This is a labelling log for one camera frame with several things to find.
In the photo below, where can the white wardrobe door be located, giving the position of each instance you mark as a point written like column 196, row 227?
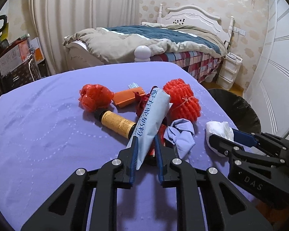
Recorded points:
column 274, row 65

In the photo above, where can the dark red cloth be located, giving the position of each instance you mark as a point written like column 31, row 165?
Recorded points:
column 142, row 105

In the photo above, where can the red plastic bag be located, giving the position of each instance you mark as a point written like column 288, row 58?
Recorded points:
column 96, row 96

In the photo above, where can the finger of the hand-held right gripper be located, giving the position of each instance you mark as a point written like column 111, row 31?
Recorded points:
column 243, row 137
column 225, row 146

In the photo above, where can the bed with beige duvet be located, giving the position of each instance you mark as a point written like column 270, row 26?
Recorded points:
column 190, row 14

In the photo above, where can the beige teal duvet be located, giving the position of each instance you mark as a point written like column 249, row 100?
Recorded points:
column 115, row 41

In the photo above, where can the black trash bin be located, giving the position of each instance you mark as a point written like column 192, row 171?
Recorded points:
column 231, row 108

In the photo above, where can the white tissue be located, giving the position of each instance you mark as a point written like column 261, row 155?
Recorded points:
column 219, row 127

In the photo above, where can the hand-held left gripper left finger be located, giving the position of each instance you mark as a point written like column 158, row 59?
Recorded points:
column 133, row 163

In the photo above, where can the white orange cardboard box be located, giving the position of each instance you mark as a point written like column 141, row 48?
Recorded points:
column 37, row 50
column 12, row 57

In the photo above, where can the plaid bed sheet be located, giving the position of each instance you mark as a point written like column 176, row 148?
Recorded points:
column 195, row 62

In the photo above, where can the lilac paper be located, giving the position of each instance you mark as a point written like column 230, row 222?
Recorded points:
column 180, row 137

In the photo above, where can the amber bottle orange label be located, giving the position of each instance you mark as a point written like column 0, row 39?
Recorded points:
column 115, row 122

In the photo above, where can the teal white paper tube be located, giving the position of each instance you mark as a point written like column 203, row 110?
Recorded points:
column 132, row 86

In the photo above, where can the white wall outlet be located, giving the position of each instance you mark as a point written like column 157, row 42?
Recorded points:
column 239, row 31

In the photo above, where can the beige pillow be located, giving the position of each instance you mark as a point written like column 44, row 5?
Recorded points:
column 151, row 24

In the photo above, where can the pale blue printed pouch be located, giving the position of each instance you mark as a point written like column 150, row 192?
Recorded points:
column 151, row 115

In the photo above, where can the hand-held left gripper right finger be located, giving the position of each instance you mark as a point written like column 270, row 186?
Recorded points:
column 159, row 163

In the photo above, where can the cream curtain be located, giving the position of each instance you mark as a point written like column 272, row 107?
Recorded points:
column 86, row 9

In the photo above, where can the red foam fruit net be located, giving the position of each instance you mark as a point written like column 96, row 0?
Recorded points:
column 183, row 96

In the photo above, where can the brown patterned bag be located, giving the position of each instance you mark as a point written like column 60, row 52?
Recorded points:
column 24, row 77

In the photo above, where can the white plastic drawer unit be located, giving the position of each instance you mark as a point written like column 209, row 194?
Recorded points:
column 227, row 72

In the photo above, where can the white ball finial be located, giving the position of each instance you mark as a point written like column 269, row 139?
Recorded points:
column 142, row 51

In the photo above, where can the orange paper carton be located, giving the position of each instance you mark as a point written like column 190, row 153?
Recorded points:
column 125, row 97

